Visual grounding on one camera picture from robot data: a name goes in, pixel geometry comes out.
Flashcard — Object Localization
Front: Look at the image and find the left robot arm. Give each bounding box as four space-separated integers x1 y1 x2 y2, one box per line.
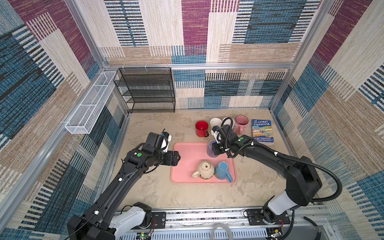
67 131 181 240

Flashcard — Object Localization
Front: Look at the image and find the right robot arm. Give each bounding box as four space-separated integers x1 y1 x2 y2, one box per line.
212 125 343 225

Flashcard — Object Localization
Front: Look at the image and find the purple mug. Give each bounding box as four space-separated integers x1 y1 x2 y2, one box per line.
207 140 218 158

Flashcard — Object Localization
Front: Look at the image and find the light green mug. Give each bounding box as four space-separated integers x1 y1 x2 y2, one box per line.
210 118 223 134

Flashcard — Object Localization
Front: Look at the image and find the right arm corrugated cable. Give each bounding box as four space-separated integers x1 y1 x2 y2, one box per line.
220 116 343 203

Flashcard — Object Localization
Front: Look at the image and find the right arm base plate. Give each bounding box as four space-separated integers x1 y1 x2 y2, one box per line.
244 208 291 226

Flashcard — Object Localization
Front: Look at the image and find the blue mug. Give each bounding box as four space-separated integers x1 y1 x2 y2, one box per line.
215 162 233 183

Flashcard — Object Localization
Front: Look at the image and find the white mug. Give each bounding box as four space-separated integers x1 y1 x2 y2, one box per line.
222 117 235 128

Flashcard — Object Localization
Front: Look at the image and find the pink ghost pattern mug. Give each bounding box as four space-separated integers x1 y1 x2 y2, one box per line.
234 115 249 135

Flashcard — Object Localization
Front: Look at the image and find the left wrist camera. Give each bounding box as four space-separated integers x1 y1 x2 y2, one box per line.
160 132 172 153

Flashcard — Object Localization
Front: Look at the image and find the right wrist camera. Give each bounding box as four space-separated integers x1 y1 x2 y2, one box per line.
211 126 223 143

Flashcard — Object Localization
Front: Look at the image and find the red mug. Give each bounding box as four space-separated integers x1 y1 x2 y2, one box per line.
195 121 210 138

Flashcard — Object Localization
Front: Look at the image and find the white wire mesh basket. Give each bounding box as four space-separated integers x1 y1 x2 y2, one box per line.
65 72 117 135

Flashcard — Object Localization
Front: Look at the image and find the blue treehouse book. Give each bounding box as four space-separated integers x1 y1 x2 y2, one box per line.
252 120 275 145

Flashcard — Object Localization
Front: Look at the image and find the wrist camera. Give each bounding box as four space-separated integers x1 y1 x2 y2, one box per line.
160 132 172 153
211 126 223 143

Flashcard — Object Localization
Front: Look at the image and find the pink plastic tray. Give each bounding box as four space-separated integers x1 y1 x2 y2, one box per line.
171 143 237 184

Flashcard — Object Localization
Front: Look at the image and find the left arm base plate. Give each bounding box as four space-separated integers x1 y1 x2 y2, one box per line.
131 212 167 230

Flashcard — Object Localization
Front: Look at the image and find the black wire mesh shelf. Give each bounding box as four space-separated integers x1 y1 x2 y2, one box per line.
115 68 176 114

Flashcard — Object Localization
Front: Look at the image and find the cream ceramic teapot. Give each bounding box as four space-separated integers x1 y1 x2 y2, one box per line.
192 161 215 180

